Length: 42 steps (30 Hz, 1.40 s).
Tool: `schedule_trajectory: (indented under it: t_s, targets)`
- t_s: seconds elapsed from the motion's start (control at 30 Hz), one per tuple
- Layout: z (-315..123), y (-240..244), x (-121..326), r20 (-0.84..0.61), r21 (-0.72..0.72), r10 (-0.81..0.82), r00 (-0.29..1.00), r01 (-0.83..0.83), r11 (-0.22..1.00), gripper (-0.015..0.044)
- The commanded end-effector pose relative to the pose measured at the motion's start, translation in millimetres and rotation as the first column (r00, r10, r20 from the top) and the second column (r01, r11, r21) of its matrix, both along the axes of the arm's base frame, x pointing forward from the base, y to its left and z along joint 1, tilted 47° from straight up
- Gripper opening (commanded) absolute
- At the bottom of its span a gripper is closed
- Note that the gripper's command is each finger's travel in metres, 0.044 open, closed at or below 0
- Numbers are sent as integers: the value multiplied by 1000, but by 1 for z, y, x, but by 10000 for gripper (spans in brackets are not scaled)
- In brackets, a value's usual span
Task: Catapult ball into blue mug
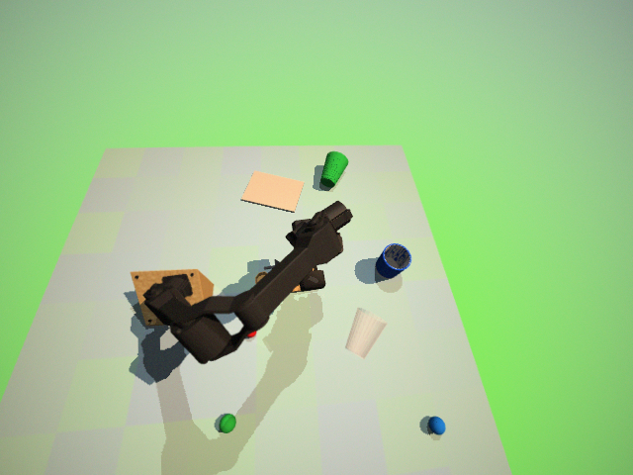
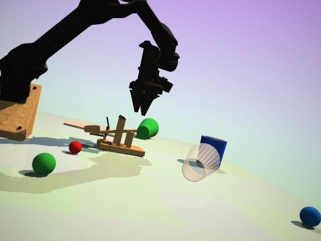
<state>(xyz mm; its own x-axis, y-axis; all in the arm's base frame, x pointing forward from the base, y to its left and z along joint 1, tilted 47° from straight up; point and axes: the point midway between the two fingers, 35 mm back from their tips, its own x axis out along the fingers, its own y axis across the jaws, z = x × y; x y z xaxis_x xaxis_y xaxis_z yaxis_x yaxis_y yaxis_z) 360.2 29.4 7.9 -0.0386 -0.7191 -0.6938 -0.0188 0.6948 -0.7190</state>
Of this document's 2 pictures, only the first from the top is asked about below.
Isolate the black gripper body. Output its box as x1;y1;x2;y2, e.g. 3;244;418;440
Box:
292;220;325;292

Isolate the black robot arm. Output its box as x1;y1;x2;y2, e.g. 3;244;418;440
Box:
142;201;353;364

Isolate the dark blue ball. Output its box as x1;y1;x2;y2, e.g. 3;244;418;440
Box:
428;416;446;434

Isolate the green ball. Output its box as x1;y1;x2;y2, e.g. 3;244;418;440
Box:
219;414;236;433

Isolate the green cup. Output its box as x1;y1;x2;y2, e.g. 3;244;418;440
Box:
320;151;348;188

